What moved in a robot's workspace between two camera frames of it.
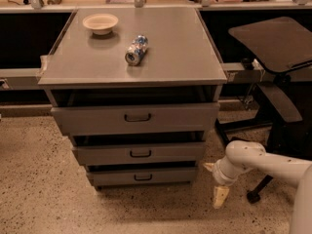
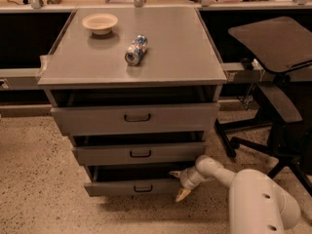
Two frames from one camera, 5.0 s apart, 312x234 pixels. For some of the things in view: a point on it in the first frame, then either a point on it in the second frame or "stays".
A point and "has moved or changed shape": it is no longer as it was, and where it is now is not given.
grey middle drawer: [139, 153] stays
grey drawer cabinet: [137, 91] stays
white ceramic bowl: [100, 23] stays
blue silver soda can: [136, 50] stays
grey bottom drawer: [117, 177] has moved or changed shape
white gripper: [220, 175] → [186, 179]
